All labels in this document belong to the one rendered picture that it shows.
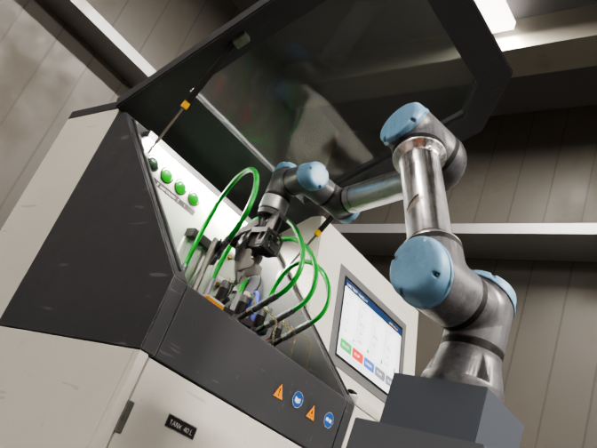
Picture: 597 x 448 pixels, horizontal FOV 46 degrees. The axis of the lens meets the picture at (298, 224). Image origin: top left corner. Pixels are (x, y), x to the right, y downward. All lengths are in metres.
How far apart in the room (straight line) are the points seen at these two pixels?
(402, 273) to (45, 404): 0.76
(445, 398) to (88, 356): 0.71
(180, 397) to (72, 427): 0.21
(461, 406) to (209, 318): 0.55
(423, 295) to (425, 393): 0.17
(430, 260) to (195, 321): 0.51
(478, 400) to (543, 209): 2.86
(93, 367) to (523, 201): 3.03
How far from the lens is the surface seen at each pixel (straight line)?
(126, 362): 1.38
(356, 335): 2.34
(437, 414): 1.22
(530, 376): 3.55
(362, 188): 1.80
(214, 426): 1.52
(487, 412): 1.21
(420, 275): 1.22
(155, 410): 1.41
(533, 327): 3.65
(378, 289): 2.53
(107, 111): 2.11
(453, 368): 1.26
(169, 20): 4.12
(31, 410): 1.55
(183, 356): 1.43
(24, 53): 3.56
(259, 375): 1.59
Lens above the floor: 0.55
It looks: 24 degrees up
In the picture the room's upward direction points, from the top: 22 degrees clockwise
